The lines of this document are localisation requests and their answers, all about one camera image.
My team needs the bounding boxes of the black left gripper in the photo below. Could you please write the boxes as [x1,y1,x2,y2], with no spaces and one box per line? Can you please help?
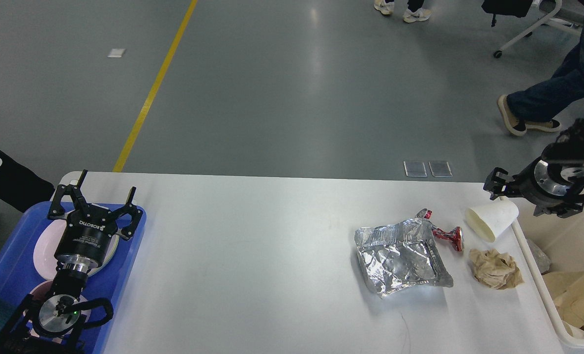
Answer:
[46,170,143,271]

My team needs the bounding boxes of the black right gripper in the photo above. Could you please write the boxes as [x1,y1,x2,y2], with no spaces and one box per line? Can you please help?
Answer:
[484,158,584,219]

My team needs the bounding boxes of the pink plate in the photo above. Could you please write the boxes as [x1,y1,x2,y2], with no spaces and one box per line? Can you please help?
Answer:
[33,219,66,280]

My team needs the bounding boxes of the brown paper sheet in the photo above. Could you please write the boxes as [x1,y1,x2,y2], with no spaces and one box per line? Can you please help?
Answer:
[542,271,584,328]

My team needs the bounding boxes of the aluminium foil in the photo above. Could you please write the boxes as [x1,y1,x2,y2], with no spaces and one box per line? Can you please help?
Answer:
[353,218,454,298]

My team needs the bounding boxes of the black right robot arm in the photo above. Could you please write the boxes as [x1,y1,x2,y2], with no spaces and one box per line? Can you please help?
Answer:
[483,119,584,219]

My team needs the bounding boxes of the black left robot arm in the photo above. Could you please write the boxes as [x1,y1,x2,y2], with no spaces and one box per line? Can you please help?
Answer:
[0,171,146,354]

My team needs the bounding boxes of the cream plastic bin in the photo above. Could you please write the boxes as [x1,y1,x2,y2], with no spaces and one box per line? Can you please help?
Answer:
[494,199,584,354]

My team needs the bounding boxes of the clear plastic wrap in bin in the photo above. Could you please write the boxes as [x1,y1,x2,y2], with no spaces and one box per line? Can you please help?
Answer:
[526,239,552,275]

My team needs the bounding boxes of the small red object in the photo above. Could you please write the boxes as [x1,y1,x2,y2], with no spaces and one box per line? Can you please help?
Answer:
[416,208,464,252]

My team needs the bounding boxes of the person in blue jeans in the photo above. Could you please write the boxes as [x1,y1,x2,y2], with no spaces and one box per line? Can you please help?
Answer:
[497,0,584,136]

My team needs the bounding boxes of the blue plastic tray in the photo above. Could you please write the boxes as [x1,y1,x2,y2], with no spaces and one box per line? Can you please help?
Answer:
[0,202,146,354]

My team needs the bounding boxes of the right metal floor plate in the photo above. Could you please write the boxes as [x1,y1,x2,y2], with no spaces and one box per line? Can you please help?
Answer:
[428,161,452,178]

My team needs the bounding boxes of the metal floor plate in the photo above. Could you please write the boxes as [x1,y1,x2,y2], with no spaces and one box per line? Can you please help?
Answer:
[404,161,428,178]
[428,161,452,178]

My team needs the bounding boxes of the left metal floor plate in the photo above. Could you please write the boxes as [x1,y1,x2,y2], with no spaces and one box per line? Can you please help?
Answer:
[404,161,428,178]

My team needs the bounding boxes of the white floor label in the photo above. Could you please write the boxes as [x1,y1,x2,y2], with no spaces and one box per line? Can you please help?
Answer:
[107,48,126,59]

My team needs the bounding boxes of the white office chair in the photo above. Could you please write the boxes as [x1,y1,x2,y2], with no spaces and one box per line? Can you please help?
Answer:
[481,0,584,59]

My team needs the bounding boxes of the person with white sneakers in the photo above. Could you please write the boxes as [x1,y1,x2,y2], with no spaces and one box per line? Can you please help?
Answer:
[373,0,432,23]

